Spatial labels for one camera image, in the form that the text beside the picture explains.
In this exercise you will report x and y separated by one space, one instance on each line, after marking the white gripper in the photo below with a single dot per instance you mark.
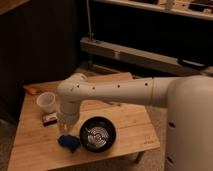
66 122

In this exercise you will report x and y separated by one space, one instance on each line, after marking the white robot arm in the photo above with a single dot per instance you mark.
188 100

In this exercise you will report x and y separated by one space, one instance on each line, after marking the black ceramic bowl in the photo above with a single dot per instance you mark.
97 134

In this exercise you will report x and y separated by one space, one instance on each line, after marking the black snack bar packet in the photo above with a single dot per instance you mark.
49 119

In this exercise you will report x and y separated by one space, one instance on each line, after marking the white plastic cup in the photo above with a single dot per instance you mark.
46 102

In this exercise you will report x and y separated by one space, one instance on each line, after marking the wooden low table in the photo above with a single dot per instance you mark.
36 147

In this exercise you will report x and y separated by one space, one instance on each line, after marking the orange flat object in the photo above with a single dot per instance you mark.
31 90

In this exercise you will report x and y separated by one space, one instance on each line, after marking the vertical metal pole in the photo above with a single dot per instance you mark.
90 32

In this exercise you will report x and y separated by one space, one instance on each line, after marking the upper wooden shelf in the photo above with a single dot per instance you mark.
176 7

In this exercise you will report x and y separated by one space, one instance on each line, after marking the black handle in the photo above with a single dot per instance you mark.
193 65

